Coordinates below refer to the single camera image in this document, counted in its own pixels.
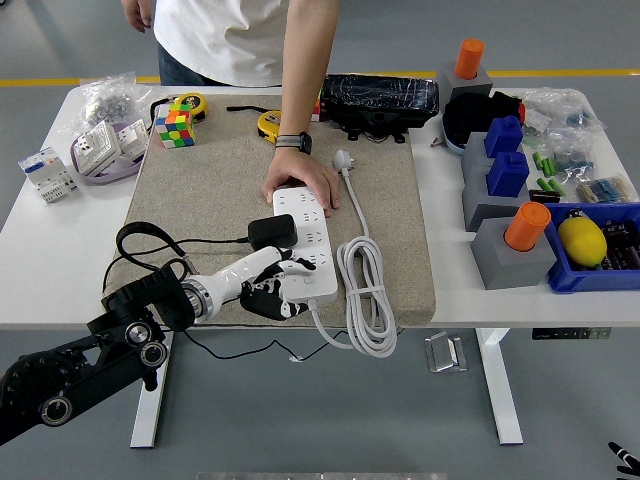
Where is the clear plastic parts bag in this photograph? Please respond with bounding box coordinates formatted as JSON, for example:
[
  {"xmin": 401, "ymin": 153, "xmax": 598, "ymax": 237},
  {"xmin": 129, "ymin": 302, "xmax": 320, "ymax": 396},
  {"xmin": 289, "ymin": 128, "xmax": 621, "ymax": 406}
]
[
  {"xmin": 547, "ymin": 128, "xmax": 601, "ymax": 176},
  {"xmin": 522, "ymin": 87, "xmax": 609, "ymax": 139}
]

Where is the dark capacitors pile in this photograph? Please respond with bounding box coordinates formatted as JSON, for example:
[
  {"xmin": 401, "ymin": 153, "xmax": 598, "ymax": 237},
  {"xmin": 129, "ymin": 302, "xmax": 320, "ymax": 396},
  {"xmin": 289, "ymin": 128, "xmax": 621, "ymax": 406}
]
[{"xmin": 597, "ymin": 219, "xmax": 640, "ymax": 271}]

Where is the large stickerless puzzle cube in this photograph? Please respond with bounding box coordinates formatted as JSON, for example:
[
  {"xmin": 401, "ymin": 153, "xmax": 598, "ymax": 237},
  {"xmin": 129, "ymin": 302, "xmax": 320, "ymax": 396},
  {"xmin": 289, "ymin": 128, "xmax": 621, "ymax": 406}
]
[{"xmin": 153, "ymin": 113, "xmax": 196, "ymax": 150}]

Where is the yellow lemon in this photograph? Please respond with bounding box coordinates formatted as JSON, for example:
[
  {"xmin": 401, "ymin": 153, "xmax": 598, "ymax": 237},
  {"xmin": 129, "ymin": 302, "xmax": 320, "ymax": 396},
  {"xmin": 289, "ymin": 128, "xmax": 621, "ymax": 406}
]
[{"xmin": 557, "ymin": 215, "xmax": 608, "ymax": 267}]

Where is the white power strip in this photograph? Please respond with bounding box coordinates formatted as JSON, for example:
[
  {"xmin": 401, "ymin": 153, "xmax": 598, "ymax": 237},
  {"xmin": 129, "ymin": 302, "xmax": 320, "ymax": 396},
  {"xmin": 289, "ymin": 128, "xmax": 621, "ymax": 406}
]
[{"xmin": 272, "ymin": 185, "xmax": 339, "ymax": 307}]

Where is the black device wrapped in film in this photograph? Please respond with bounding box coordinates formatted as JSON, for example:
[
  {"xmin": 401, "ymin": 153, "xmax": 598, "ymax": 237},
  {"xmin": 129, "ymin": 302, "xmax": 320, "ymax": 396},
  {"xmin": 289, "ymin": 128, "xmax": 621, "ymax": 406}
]
[{"xmin": 319, "ymin": 73, "xmax": 440, "ymax": 144}]

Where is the purple tray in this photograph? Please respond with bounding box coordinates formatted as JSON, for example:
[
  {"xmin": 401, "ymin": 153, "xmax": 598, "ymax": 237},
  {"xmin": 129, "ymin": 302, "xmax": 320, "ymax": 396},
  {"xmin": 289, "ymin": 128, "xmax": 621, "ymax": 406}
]
[{"xmin": 69, "ymin": 119, "xmax": 150, "ymax": 187}]

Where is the person's left hand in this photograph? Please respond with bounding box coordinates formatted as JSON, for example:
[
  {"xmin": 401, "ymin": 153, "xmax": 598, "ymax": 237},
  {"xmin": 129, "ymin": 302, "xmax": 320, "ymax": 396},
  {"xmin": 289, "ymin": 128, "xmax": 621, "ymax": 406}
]
[{"xmin": 262, "ymin": 147, "xmax": 342, "ymax": 218}]

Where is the thin black adapter cord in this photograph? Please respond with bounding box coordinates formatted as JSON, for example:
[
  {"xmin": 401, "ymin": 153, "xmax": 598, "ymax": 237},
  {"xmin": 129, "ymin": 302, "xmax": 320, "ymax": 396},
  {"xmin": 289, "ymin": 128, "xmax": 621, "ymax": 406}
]
[{"xmin": 101, "ymin": 235, "xmax": 351, "ymax": 362}]

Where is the grey-brown mat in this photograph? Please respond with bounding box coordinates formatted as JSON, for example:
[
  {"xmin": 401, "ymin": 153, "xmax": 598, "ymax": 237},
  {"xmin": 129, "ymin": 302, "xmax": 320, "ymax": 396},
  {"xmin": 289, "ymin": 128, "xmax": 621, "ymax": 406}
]
[{"xmin": 99, "ymin": 93, "xmax": 437, "ymax": 329}]

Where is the grey socket block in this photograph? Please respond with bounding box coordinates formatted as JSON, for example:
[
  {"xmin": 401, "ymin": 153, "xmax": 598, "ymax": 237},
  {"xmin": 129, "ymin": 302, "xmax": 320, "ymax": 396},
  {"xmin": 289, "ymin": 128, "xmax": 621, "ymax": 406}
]
[
  {"xmin": 469, "ymin": 218, "xmax": 559, "ymax": 291},
  {"xmin": 435, "ymin": 62, "xmax": 494, "ymax": 101}
]

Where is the white wall socket panel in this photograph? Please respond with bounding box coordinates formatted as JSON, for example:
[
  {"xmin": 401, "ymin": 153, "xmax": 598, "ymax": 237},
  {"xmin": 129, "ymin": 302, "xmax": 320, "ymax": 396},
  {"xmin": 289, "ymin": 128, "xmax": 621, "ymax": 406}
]
[
  {"xmin": 115, "ymin": 118, "xmax": 151, "ymax": 161},
  {"xmin": 72, "ymin": 121, "xmax": 124, "ymax": 177}
]

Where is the white table leg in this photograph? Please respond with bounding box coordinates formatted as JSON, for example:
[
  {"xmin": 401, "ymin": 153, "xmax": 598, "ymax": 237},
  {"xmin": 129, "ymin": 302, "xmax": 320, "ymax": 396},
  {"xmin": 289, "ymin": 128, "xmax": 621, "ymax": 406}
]
[
  {"xmin": 129, "ymin": 332, "xmax": 175, "ymax": 449},
  {"xmin": 474, "ymin": 327, "xmax": 525, "ymax": 446}
]

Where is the black cloth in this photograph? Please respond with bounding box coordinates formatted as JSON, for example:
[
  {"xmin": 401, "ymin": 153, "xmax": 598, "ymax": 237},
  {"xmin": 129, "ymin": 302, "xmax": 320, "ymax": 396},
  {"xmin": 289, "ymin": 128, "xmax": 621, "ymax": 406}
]
[{"xmin": 442, "ymin": 91, "xmax": 524, "ymax": 151}]

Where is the person's right hand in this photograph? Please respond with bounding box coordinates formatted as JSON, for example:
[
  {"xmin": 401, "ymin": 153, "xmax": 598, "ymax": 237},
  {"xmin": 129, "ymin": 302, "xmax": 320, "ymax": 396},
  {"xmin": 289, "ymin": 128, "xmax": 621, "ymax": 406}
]
[{"xmin": 119, "ymin": 0, "xmax": 151, "ymax": 34}]

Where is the white circuit breaker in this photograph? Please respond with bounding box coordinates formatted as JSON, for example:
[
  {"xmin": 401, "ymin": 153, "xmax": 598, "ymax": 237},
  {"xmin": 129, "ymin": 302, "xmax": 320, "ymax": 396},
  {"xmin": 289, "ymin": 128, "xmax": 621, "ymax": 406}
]
[{"xmin": 17, "ymin": 146, "xmax": 80, "ymax": 205}]

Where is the white power strip cable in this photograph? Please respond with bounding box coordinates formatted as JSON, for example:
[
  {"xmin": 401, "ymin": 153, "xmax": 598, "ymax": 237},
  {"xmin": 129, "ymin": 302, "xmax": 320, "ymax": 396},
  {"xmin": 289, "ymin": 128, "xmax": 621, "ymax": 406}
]
[{"xmin": 305, "ymin": 148, "xmax": 400, "ymax": 359}]

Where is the clear bag of screws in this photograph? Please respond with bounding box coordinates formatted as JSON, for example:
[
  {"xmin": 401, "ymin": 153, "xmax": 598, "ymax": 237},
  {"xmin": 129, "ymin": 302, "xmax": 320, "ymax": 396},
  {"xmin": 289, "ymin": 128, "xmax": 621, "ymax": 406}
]
[{"xmin": 74, "ymin": 71, "xmax": 167, "ymax": 129}]

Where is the black power adapter plug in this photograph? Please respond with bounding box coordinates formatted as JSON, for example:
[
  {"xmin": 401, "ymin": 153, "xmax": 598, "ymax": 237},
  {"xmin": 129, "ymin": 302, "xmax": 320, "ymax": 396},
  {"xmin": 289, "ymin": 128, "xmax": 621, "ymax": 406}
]
[{"xmin": 248, "ymin": 213, "xmax": 299, "ymax": 251}]

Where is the silver metal bracket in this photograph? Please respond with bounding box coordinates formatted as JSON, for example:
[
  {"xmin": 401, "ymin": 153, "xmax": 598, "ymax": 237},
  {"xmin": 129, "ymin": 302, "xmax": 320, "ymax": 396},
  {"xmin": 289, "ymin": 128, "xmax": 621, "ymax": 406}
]
[{"xmin": 423, "ymin": 330, "xmax": 469, "ymax": 374}]

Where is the blue block with knob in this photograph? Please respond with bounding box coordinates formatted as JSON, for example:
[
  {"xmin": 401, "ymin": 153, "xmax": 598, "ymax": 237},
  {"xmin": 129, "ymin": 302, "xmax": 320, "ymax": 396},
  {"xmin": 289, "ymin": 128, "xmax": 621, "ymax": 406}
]
[
  {"xmin": 482, "ymin": 115, "xmax": 525, "ymax": 159},
  {"xmin": 485, "ymin": 151, "xmax": 530, "ymax": 197}
]

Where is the orange cylinder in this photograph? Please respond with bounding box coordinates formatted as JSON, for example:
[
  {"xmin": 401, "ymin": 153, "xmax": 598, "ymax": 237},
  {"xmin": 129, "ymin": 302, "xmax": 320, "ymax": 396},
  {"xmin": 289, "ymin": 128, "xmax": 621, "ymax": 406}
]
[
  {"xmin": 503, "ymin": 201, "xmax": 552, "ymax": 253},
  {"xmin": 453, "ymin": 38, "xmax": 485, "ymax": 81}
]

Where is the black table control panel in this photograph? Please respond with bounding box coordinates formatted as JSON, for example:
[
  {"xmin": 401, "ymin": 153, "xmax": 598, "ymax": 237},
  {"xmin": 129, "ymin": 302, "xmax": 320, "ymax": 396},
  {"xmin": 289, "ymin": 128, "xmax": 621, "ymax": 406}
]
[{"xmin": 531, "ymin": 327, "xmax": 612, "ymax": 341}]

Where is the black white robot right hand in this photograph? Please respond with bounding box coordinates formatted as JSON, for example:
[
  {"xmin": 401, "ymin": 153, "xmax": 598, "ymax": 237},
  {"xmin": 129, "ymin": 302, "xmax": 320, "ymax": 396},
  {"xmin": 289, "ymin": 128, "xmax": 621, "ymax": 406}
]
[{"xmin": 607, "ymin": 440, "xmax": 640, "ymax": 479}]

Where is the clear bag of resistors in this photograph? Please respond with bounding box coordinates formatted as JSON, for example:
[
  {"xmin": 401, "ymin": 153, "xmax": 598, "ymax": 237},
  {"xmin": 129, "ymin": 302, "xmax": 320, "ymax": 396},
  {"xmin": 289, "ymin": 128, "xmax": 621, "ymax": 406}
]
[{"xmin": 574, "ymin": 172, "xmax": 639, "ymax": 205}]

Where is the blue plastic bin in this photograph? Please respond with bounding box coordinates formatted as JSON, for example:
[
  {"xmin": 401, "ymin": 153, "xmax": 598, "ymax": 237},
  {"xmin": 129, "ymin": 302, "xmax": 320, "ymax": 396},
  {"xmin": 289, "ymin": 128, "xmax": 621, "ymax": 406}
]
[{"xmin": 542, "ymin": 201, "xmax": 640, "ymax": 295}]

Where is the light blue bowl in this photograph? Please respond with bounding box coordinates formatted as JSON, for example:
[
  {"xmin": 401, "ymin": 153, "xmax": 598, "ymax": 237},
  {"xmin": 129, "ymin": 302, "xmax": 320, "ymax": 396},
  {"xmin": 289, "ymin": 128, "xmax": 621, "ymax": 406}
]
[{"xmin": 440, "ymin": 114, "xmax": 469, "ymax": 157}]

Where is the square yellow tape measure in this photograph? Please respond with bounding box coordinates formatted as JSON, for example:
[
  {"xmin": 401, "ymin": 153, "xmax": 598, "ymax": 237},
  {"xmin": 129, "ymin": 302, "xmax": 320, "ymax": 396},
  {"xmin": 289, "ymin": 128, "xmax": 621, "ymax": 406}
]
[{"xmin": 256, "ymin": 109, "xmax": 285, "ymax": 145}]

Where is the grey stepped block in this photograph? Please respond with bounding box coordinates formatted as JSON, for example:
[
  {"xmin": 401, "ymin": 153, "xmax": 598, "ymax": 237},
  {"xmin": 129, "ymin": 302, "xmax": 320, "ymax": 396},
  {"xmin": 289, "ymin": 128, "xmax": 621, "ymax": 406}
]
[{"xmin": 459, "ymin": 131, "xmax": 532, "ymax": 233}]

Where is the person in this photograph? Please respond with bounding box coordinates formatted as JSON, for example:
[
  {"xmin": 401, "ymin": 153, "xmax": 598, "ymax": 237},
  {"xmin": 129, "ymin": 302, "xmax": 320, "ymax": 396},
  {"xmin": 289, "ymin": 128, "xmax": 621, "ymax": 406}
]
[{"xmin": 152, "ymin": 0, "xmax": 341, "ymax": 87}]

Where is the grey black wristwatch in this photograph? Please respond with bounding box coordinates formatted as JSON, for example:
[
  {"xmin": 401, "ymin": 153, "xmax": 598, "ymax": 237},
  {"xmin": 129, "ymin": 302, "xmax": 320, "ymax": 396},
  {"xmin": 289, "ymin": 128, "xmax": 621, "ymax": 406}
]
[{"xmin": 274, "ymin": 130, "xmax": 314, "ymax": 155}]

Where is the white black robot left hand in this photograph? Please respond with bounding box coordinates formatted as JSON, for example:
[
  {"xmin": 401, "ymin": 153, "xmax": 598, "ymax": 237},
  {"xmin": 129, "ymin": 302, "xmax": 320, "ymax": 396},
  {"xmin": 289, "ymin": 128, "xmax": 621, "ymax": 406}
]
[{"xmin": 197, "ymin": 244, "xmax": 318, "ymax": 322}]

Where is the round yellow black tape measure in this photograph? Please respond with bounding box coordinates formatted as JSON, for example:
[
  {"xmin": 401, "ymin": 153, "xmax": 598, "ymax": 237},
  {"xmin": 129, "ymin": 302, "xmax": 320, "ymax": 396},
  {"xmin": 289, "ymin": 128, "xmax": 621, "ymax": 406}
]
[{"xmin": 172, "ymin": 92, "xmax": 209, "ymax": 122}]

